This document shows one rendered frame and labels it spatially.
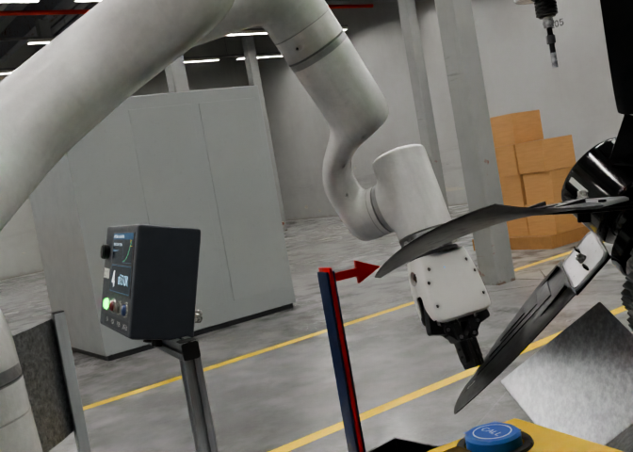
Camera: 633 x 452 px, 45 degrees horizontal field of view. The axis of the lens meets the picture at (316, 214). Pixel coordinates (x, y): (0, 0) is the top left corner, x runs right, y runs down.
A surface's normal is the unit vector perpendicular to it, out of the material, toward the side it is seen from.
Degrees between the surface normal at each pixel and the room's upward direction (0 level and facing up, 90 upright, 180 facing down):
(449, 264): 70
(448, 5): 90
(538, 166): 90
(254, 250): 90
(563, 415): 55
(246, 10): 126
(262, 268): 90
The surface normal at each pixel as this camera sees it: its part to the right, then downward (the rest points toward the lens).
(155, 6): 0.02, 0.29
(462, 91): -0.80, 0.17
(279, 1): 0.36, 0.50
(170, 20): 0.14, 0.45
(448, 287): 0.37, -0.32
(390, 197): -0.61, 0.02
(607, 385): -0.48, -0.46
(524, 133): 0.61, -0.07
